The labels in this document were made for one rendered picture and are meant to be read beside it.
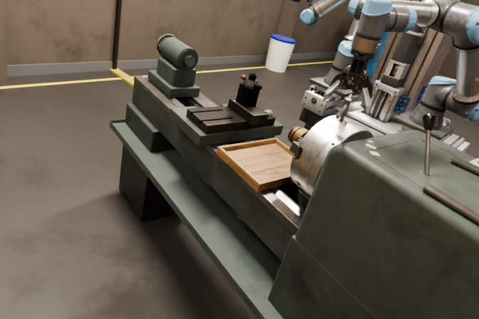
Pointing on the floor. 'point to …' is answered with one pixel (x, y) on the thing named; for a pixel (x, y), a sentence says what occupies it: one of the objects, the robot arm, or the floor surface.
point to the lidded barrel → (279, 53)
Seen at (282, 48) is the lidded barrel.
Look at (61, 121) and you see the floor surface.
